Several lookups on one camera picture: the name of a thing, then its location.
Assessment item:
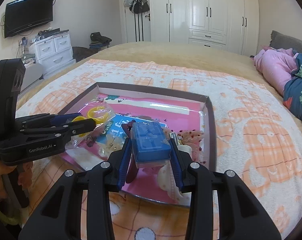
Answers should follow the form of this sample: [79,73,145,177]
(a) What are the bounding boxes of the pink fluffy hair clip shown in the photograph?
[86,134,97,147]

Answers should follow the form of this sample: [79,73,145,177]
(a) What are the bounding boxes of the red ball earrings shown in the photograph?
[66,147,104,171]

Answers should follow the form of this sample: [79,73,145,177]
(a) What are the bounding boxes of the yellow rings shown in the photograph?
[66,104,115,151]

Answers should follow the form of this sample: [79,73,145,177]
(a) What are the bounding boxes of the dark maroon hair clip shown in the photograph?
[121,119,144,184]

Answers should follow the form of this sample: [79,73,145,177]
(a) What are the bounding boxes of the white claw hair clip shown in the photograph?
[157,160,191,206]

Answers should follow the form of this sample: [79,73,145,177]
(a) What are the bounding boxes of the blue small box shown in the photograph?
[130,122,172,168]

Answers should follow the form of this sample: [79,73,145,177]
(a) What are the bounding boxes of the sheer red-dotted bow clip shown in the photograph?
[162,127,206,165]

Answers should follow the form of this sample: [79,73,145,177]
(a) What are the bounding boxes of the left hand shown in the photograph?
[0,161,33,200]

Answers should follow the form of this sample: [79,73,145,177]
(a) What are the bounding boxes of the grey sofa bench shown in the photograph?
[21,63,43,94]

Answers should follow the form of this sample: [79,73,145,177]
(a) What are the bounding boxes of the orange white fleece blanket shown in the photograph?
[17,59,302,239]

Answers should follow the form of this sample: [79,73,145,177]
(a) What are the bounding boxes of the white drawer cabinet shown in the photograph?
[29,30,76,79]

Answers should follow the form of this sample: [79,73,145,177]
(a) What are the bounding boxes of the dark clothes pile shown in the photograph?
[72,47,99,62]

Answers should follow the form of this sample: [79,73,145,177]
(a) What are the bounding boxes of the shallow brown cardboard tray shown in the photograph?
[60,82,216,206]

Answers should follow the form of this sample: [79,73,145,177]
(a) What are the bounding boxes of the stool with dark clothes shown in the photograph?
[89,32,112,51]

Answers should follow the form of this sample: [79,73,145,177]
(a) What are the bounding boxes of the blue floral quilt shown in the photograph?
[283,53,302,122]

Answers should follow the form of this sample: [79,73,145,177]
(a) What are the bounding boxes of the white door with bags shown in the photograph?
[119,0,151,43]

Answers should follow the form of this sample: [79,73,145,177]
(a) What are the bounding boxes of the bed with tan cover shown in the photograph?
[15,41,302,240]

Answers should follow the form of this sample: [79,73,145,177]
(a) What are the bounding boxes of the grey headboard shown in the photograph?
[269,30,302,53]

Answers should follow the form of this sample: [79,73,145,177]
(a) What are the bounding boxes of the white built-in wardrobe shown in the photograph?
[150,0,259,56]

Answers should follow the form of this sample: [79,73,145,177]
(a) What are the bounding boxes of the black wall television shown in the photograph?
[4,0,54,38]

